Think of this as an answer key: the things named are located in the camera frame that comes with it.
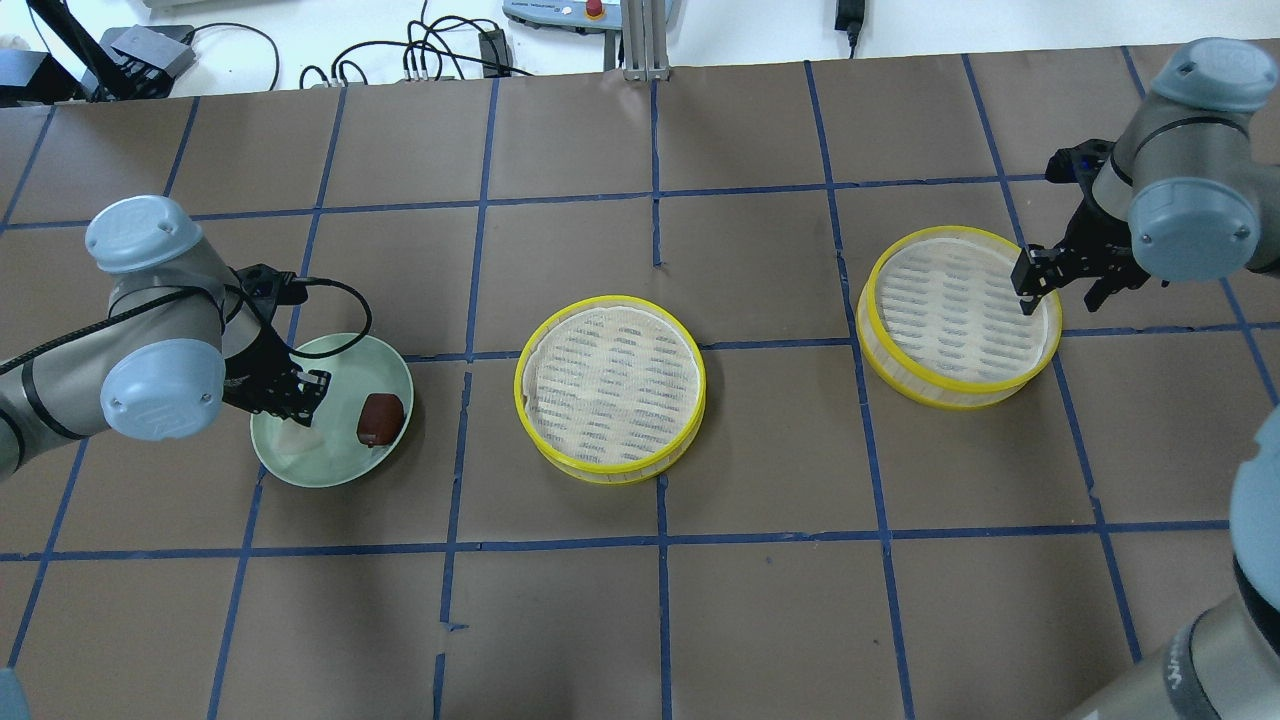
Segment aluminium frame post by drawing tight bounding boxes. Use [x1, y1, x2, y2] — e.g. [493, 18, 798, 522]
[620, 0, 673, 82]

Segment yellow bamboo steamer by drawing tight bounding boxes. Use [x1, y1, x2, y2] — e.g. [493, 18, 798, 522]
[855, 225, 1062, 411]
[513, 295, 708, 486]

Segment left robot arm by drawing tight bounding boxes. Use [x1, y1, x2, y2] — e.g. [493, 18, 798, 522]
[1, 195, 332, 477]

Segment black power adapter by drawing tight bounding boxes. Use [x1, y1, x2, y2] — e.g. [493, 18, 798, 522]
[835, 0, 867, 56]

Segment light green plate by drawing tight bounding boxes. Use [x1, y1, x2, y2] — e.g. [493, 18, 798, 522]
[250, 333, 415, 488]

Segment teach pendant with red button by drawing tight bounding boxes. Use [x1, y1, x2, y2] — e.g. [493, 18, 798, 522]
[502, 1, 623, 35]

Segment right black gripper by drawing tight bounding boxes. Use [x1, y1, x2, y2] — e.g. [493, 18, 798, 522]
[1010, 197, 1151, 316]

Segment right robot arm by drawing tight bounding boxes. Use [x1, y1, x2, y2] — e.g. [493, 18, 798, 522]
[1012, 38, 1279, 719]

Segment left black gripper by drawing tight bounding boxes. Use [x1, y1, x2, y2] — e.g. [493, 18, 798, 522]
[221, 320, 332, 428]

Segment brown steamed bun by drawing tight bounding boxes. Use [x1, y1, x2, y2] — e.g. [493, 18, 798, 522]
[355, 392, 406, 448]

